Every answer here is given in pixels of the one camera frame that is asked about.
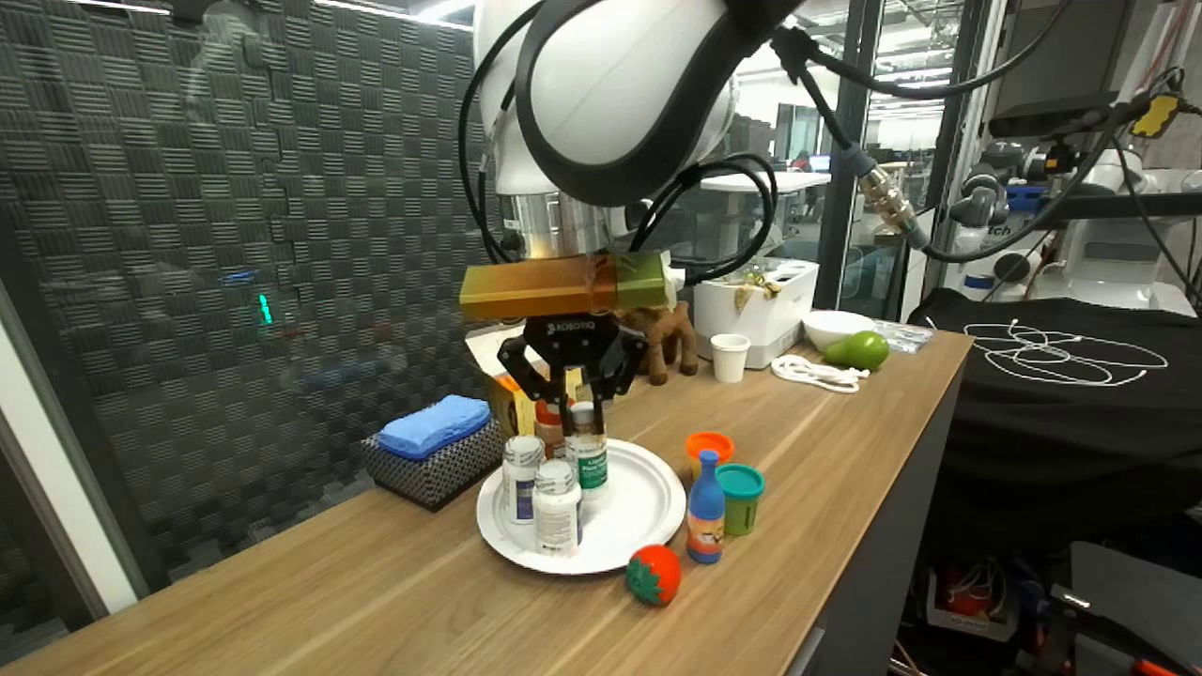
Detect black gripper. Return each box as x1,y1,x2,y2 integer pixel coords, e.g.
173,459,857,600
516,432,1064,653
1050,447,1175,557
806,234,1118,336
496,317,650,437

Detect spice jar orange lid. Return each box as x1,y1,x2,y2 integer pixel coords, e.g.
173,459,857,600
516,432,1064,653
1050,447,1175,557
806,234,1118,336
534,398,567,464

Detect supplement bottle green label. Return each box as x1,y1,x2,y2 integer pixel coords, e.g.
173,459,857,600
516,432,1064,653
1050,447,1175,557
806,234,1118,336
559,403,611,499

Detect white pill bottle blue label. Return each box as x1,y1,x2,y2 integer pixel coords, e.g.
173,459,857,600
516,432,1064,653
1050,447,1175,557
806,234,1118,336
499,432,548,527
528,459,584,557

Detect white paper plate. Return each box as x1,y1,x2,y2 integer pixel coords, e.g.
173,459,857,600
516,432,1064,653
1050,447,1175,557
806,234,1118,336
472,437,692,580

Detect white paper cup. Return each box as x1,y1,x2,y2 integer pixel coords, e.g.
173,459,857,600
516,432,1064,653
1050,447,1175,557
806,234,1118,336
706,332,756,387

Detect grey mesh basket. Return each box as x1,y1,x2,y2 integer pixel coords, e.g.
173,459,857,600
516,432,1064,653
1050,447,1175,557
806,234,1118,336
359,419,507,511

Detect dried plant leaves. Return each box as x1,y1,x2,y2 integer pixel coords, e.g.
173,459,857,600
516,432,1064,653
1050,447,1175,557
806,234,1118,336
732,265,789,308

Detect green tub teal lid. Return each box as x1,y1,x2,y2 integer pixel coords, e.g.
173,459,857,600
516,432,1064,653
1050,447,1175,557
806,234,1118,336
712,464,771,540

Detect white hydroponic planter with lamp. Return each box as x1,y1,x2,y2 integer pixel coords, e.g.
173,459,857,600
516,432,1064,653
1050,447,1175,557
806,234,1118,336
692,169,834,372

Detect red green toy ball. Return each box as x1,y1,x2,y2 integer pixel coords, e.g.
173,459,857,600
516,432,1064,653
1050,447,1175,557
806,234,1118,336
625,540,687,613

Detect white bowl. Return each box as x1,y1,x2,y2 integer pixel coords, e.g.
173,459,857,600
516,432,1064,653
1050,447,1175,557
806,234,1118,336
801,308,881,356

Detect green avocado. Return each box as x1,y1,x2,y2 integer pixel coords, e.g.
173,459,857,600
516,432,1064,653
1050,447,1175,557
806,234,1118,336
822,327,895,372

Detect white lab machine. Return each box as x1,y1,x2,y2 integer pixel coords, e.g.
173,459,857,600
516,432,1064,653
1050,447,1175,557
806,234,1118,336
941,136,1092,306

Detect black cloth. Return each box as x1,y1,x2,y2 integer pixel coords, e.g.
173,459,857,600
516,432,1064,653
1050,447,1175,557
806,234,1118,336
910,287,1202,472

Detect black office chair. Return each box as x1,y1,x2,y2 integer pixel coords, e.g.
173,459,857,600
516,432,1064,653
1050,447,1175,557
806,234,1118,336
1057,536,1202,676

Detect amber wrist camera box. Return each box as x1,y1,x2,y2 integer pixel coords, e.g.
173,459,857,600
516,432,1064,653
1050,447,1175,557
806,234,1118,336
454,247,675,327

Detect white coiled cable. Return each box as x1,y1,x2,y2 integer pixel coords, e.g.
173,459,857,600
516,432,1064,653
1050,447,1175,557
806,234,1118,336
765,355,871,398

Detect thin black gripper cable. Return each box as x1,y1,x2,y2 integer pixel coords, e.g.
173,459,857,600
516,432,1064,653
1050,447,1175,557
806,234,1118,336
454,0,781,291

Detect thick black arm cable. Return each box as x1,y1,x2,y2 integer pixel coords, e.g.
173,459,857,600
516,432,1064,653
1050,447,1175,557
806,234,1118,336
765,22,1006,266

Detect thin white cord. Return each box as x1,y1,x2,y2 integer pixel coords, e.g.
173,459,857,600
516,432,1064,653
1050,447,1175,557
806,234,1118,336
961,317,1175,392

